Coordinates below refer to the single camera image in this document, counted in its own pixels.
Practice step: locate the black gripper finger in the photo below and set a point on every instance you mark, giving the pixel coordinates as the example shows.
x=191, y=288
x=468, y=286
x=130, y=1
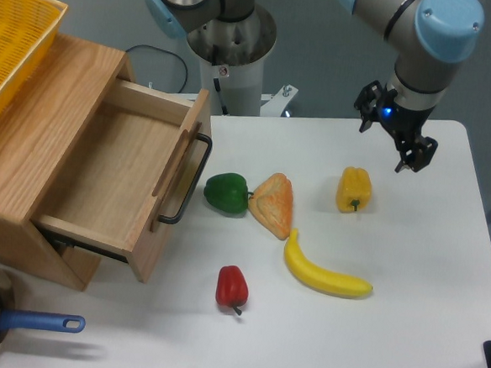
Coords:
x=369, y=104
x=416, y=153

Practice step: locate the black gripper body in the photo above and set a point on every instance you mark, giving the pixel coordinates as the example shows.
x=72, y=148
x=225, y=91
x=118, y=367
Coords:
x=403, y=124

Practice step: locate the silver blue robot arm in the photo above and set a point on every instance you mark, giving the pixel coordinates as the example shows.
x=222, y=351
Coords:
x=432, y=37

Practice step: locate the yellow bell pepper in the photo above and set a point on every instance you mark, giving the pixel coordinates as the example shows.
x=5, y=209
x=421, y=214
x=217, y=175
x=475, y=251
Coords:
x=354, y=190

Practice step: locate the green bell pepper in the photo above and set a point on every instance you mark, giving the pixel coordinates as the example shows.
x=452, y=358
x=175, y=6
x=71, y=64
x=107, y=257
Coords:
x=227, y=192

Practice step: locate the red bell pepper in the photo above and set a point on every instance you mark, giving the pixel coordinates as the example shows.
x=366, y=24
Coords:
x=231, y=289

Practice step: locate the orange triangular pastry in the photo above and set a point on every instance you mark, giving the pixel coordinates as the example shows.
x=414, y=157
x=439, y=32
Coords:
x=271, y=204

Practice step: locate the yellow banana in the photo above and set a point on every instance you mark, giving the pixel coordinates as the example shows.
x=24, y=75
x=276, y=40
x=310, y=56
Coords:
x=319, y=279

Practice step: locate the open wooden drawer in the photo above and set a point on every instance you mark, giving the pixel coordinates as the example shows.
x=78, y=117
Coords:
x=134, y=161

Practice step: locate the wooden drawer cabinet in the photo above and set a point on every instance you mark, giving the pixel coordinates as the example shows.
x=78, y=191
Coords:
x=37, y=133

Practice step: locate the yellow plastic basket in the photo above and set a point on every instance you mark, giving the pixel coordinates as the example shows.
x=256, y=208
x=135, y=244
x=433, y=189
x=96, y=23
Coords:
x=27, y=30

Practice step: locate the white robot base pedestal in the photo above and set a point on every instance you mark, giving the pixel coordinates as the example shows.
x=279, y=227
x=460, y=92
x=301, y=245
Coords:
x=232, y=58

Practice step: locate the black drawer handle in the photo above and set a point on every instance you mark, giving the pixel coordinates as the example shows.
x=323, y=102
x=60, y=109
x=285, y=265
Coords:
x=174, y=219

